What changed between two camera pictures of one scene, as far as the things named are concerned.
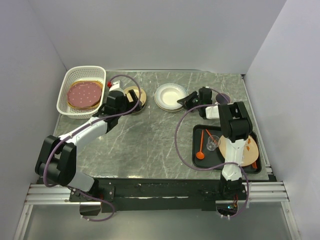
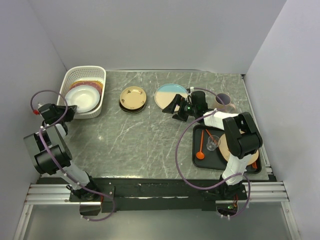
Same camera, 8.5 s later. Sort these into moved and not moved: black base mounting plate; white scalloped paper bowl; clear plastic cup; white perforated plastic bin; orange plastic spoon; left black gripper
Moved: left black gripper; white scalloped paper bowl
Not moved: black base mounting plate; clear plastic cup; white perforated plastic bin; orange plastic spoon
